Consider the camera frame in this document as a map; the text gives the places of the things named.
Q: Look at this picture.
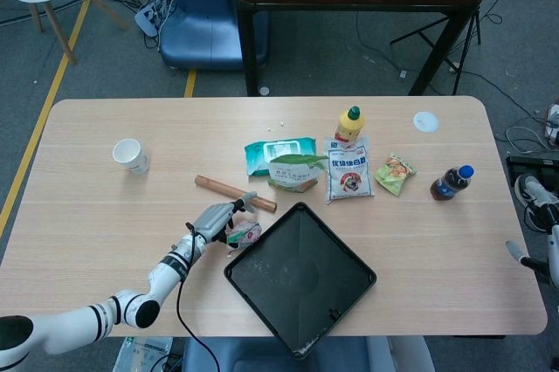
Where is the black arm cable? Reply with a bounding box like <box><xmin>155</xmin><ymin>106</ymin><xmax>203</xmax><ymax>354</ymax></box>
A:
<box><xmin>176</xmin><ymin>222</ymin><xmax>222</xmax><ymax>372</ymax></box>

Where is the pink candy packet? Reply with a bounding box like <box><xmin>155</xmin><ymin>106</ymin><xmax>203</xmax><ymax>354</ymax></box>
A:
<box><xmin>224</xmin><ymin>218</ymin><xmax>262</xmax><ymax>258</ymax></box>

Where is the wooden rolling pin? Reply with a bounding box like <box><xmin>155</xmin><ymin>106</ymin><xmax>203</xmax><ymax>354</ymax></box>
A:
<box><xmin>194</xmin><ymin>175</ymin><xmax>279</xmax><ymax>213</ymax></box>

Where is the grey black sneaker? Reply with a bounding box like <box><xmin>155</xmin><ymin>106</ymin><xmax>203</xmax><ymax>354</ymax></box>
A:
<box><xmin>514</xmin><ymin>173</ymin><xmax>559</xmax><ymax>233</ymax></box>

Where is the green snack packet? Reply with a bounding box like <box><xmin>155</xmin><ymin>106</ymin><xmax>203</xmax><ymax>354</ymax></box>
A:
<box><xmin>374</xmin><ymin>152</ymin><xmax>418</xmax><ymax>197</ymax></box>

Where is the white power strip with cables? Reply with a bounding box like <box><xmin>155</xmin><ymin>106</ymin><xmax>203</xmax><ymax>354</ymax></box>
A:
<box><xmin>134</xmin><ymin>0</ymin><xmax>180</xmax><ymax>37</ymax></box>

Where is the yellow bottle green cap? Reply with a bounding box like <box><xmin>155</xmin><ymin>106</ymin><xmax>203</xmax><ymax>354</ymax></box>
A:
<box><xmin>334</xmin><ymin>106</ymin><xmax>365</xmax><ymax>145</ymax></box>

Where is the white paper cup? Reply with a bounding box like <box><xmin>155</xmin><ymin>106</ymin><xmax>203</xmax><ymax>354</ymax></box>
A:
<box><xmin>112</xmin><ymin>138</ymin><xmax>151</xmax><ymax>176</ymax></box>

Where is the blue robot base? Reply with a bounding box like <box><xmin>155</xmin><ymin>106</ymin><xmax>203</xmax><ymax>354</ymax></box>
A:
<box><xmin>159</xmin><ymin>0</ymin><xmax>268</xmax><ymax>72</ymax></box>

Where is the black floor case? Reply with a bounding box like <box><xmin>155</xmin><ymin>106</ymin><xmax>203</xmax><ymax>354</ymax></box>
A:
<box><xmin>506</xmin><ymin>154</ymin><xmax>559</xmax><ymax>181</ymax></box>

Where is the clear plastic bag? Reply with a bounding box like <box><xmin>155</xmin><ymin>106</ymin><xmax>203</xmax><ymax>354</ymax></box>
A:
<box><xmin>114</xmin><ymin>335</ymin><xmax>174</xmax><ymax>372</ymax></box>

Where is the cola bottle blue cap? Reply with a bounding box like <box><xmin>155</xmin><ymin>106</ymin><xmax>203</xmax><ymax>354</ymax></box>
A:
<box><xmin>430</xmin><ymin>164</ymin><xmax>476</xmax><ymax>203</ymax></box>

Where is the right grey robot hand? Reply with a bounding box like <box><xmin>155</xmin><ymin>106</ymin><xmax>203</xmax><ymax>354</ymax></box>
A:
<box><xmin>505</xmin><ymin>239</ymin><xmax>551</xmax><ymax>284</ymax></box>

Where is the teal wet wipes pack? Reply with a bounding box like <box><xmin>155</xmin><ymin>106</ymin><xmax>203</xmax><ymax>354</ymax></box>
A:
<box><xmin>244</xmin><ymin>136</ymin><xmax>317</xmax><ymax>179</ymax></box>

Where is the black square plastic tray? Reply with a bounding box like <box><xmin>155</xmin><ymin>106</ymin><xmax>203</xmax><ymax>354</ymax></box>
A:
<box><xmin>223</xmin><ymin>201</ymin><xmax>377</xmax><ymax>360</ymax></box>

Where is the white sugar bag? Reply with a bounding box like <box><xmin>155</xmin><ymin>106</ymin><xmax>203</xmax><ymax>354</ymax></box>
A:
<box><xmin>322</xmin><ymin>134</ymin><xmax>376</xmax><ymax>205</ymax></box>

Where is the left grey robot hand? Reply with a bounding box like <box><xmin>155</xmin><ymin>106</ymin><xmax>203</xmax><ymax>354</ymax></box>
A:
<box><xmin>185</xmin><ymin>190</ymin><xmax>259</xmax><ymax>245</ymax></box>

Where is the green white corn starch bag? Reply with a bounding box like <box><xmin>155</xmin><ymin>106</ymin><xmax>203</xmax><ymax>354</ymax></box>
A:
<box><xmin>266</xmin><ymin>154</ymin><xmax>329</xmax><ymax>194</ymax></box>

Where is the black tripod stand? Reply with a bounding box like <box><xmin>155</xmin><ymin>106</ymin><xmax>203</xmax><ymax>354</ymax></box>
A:
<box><xmin>390</xmin><ymin>0</ymin><xmax>484</xmax><ymax>74</ymax></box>

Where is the white round table grommet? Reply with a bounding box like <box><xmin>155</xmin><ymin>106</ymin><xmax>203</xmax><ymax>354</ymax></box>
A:
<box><xmin>412</xmin><ymin>111</ymin><xmax>439</xmax><ymax>133</ymax></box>

